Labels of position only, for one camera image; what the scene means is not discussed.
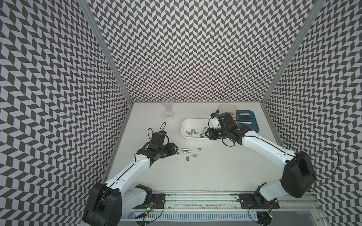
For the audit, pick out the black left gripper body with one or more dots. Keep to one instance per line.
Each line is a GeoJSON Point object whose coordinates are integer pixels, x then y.
{"type": "Point", "coordinates": [166, 150]}

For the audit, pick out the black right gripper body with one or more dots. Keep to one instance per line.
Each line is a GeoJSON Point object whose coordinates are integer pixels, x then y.
{"type": "Point", "coordinates": [217, 133]}

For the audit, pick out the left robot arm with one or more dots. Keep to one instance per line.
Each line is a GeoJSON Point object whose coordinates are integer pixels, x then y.
{"type": "Point", "coordinates": [108, 201]}

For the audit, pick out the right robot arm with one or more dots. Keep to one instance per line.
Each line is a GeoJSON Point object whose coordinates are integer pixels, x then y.
{"type": "Point", "coordinates": [298, 174]}

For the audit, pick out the white plastic storage box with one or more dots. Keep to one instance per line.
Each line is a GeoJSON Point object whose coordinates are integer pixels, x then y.
{"type": "Point", "coordinates": [197, 124]}

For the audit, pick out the beige folded cloth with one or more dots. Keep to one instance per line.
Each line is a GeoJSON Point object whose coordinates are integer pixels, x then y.
{"type": "Point", "coordinates": [227, 109]}

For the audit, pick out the white yogurt cup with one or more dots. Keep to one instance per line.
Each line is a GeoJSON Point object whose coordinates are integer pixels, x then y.
{"type": "Point", "coordinates": [168, 116]}

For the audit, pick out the teal tray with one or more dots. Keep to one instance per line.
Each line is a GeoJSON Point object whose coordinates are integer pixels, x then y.
{"type": "Point", "coordinates": [238, 119]}

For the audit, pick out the clear drinking glass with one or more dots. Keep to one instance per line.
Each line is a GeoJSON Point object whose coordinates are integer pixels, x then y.
{"type": "Point", "coordinates": [168, 104]}

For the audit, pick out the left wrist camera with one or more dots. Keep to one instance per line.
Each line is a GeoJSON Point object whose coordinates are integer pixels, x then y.
{"type": "Point", "coordinates": [158, 138]}

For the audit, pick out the metal base rail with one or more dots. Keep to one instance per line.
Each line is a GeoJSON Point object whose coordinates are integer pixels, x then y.
{"type": "Point", "coordinates": [232, 200]}

